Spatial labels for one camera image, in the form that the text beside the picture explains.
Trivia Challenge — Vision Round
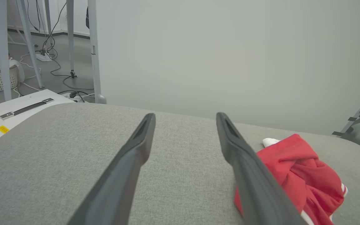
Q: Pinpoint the white metal table frame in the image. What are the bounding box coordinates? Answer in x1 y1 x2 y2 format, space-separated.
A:
0 0 45 101

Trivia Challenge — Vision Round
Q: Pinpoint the white power strip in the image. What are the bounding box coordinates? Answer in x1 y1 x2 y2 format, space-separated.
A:
63 93 88 103
36 52 53 62

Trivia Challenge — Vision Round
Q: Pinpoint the white case with black handle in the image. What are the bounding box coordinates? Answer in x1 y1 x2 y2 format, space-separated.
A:
0 89 76 150

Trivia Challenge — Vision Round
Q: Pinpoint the black cable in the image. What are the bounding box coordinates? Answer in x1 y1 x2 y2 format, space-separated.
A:
46 47 94 92
41 2 67 55

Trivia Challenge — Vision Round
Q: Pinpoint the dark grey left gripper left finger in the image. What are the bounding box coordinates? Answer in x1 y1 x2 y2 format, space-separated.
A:
67 113 156 225

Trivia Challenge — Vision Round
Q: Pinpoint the thin grey stand pole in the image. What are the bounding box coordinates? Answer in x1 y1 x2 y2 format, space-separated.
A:
67 0 77 78

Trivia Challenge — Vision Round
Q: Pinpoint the red garment with white trim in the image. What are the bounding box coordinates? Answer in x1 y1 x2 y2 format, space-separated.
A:
234 134 348 225

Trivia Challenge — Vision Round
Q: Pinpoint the white cable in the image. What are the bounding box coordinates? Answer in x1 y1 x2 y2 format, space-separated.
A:
13 53 43 98

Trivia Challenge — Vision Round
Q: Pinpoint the white partition panel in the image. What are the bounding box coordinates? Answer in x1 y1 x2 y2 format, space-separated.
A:
88 0 360 136

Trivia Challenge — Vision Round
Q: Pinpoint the grey fabric sofa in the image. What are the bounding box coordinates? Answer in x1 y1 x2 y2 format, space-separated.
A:
0 102 360 225

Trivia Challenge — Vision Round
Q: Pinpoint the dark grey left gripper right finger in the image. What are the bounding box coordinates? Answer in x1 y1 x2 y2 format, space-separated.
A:
216 112 305 225

